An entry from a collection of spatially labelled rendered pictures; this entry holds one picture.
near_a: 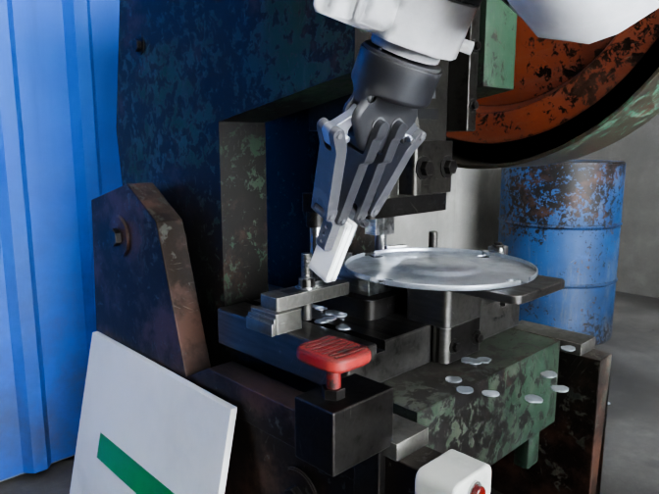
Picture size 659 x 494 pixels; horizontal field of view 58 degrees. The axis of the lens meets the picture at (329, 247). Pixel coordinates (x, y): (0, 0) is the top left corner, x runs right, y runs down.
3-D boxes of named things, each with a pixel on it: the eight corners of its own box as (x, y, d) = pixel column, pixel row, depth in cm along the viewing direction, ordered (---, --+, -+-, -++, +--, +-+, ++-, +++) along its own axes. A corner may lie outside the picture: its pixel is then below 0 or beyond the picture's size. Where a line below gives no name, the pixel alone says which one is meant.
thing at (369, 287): (426, 280, 104) (427, 255, 103) (368, 296, 94) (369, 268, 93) (386, 272, 110) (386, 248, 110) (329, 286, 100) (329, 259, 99)
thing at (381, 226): (397, 232, 101) (398, 211, 100) (379, 235, 97) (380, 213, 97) (383, 230, 103) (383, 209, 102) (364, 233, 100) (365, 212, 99)
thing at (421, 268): (306, 268, 93) (306, 263, 93) (420, 246, 113) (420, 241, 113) (467, 303, 72) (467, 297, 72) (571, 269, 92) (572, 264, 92)
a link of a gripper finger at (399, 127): (370, 105, 56) (380, 106, 57) (334, 208, 61) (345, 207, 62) (398, 123, 54) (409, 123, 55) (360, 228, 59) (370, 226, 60)
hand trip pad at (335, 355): (376, 415, 64) (377, 347, 63) (336, 434, 60) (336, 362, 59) (330, 395, 69) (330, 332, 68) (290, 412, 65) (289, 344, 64)
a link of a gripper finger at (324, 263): (352, 224, 59) (347, 225, 58) (330, 282, 62) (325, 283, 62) (333, 209, 61) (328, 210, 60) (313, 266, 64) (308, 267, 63)
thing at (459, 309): (561, 366, 88) (568, 275, 85) (513, 393, 78) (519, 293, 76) (423, 328, 105) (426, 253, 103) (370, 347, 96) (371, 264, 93)
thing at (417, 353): (520, 324, 109) (522, 293, 108) (347, 397, 78) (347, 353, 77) (392, 295, 130) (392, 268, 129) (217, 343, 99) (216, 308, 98)
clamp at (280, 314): (354, 313, 95) (355, 249, 93) (272, 336, 83) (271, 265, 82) (328, 306, 99) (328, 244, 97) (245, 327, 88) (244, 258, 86)
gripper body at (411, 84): (402, 62, 47) (363, 168, 51) (464, 72, 53) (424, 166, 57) (342, 29, 51) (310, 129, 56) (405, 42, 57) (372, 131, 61)
